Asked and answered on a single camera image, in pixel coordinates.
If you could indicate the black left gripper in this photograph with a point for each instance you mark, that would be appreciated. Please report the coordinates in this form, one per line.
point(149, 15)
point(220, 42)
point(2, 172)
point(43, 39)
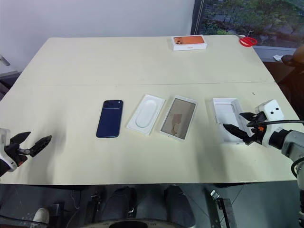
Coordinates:
point(16, 153)

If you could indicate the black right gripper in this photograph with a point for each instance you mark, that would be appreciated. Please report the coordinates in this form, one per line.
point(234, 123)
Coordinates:
point(257, 135)

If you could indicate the dark blue smartphone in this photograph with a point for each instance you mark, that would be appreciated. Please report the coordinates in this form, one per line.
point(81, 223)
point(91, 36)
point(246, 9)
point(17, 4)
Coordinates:
point(109, 118)

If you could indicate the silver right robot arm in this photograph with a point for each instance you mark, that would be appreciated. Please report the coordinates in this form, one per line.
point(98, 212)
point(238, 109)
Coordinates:
point(293, 142)

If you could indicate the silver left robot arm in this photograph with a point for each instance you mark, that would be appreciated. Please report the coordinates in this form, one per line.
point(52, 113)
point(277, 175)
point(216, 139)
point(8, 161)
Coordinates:
point(2, 169)

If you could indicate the white box base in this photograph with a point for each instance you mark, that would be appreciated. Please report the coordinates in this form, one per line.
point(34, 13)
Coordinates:
point(226, 114)

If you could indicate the phone with reflective screen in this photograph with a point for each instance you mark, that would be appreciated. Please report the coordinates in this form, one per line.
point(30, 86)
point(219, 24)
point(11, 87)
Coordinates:
point(178, 118)

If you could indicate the white box with orange phone print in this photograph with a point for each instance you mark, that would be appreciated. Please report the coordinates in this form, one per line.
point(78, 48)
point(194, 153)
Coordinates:
point(188, 42)

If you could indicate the person in dark clothing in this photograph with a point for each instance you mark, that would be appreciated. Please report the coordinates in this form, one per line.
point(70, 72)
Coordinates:
point(294, 76)

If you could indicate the white shoe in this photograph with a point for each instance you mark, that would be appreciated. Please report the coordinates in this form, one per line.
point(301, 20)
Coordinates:
point(40, 215)

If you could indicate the grey metal furniture piece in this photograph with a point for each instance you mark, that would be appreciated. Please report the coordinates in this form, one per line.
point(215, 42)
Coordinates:
point(6, 71)

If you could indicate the small white object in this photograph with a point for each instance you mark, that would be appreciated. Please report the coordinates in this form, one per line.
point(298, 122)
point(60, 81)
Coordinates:
point(277, 57)

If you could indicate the black table leg with clamp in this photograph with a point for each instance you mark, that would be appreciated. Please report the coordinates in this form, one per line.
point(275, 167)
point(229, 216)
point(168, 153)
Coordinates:
point(222, 209)

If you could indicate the white paper insert tray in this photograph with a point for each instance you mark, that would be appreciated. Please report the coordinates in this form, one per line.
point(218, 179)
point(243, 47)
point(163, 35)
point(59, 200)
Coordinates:
point(145, 115)

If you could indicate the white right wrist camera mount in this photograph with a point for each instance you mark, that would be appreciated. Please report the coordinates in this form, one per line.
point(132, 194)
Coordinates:
point(273, 110)

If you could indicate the black table leg bracket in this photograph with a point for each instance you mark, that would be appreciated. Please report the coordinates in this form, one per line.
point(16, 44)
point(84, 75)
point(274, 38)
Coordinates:
point(95, 206)

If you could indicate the dark window frame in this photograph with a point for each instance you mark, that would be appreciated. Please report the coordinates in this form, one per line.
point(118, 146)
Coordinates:
point(197, 16)

